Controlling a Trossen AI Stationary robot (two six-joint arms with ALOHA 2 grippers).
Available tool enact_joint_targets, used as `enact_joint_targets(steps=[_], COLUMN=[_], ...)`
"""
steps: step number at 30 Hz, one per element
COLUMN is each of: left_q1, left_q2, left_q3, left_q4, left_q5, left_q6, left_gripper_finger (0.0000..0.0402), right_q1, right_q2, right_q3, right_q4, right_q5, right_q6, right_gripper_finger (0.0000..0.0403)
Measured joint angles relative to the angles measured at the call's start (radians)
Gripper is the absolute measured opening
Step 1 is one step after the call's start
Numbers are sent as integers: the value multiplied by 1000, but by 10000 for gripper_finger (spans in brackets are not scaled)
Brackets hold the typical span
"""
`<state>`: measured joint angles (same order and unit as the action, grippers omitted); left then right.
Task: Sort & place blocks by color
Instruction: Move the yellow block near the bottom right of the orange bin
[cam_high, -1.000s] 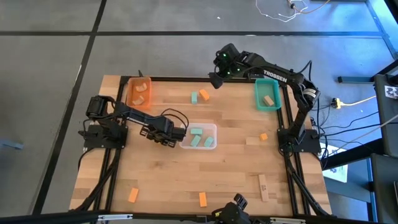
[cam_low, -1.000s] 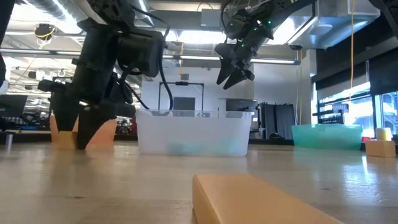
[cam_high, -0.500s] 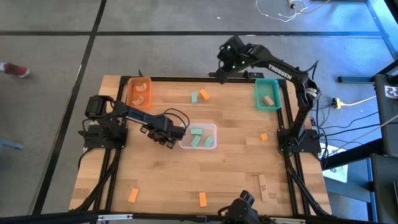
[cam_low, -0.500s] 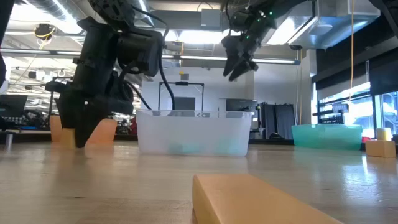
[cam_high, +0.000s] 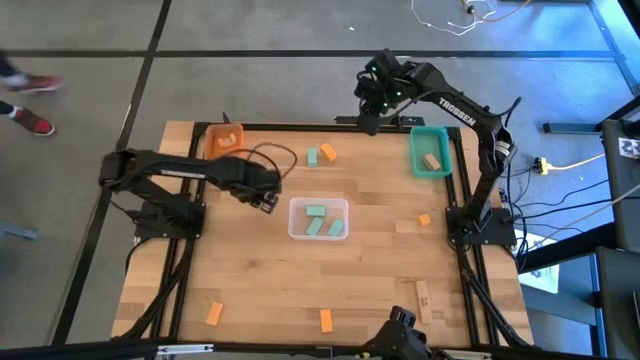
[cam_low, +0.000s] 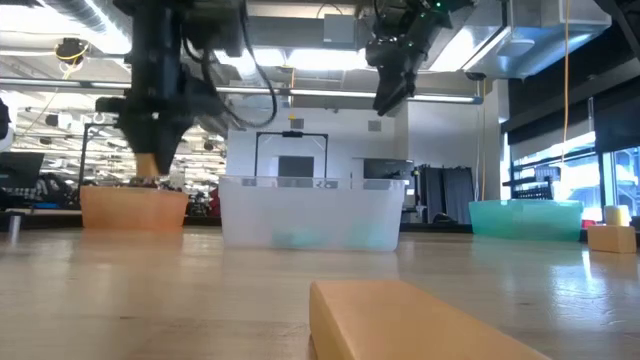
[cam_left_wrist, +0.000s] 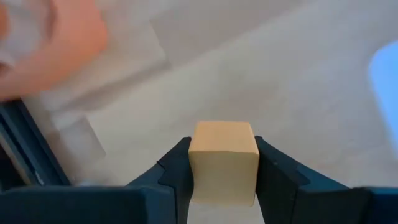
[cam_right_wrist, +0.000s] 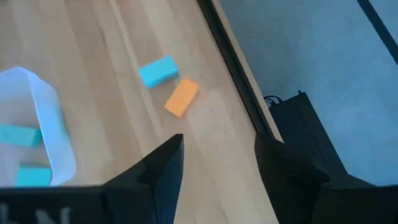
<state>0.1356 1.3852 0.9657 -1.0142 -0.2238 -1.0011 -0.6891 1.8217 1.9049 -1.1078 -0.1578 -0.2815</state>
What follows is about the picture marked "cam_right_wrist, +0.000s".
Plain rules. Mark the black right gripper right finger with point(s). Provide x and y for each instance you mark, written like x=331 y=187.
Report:
x=295 y=193

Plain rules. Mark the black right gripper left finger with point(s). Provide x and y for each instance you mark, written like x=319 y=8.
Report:
x=140 y=199

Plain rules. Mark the teal wedge block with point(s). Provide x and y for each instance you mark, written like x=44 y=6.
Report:
x=32 y=177

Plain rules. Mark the teal rectangular block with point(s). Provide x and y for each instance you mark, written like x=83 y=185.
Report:
x=158 y=72
x=18 y=135

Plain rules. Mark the black box device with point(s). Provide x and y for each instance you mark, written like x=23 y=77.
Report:
x=298 y=118

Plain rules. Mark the orange rectangular block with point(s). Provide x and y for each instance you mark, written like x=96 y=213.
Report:
x=182 y=98

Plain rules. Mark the clear plastic bin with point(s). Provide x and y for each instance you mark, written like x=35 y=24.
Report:
x=49 y=124

